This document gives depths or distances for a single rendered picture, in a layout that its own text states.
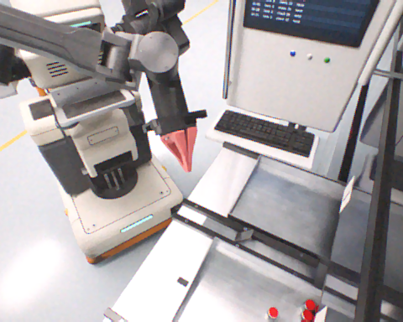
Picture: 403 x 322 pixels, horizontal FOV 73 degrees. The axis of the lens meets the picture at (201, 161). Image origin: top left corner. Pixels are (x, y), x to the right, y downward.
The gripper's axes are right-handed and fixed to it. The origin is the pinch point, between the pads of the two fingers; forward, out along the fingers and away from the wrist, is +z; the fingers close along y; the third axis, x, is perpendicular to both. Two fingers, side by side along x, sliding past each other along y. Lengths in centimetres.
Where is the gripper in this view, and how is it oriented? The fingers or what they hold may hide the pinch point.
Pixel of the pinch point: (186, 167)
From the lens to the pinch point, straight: 48.3
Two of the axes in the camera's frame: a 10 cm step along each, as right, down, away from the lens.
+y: 8.5, -2.5, 4.7
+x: -4.7, 0.7, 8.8
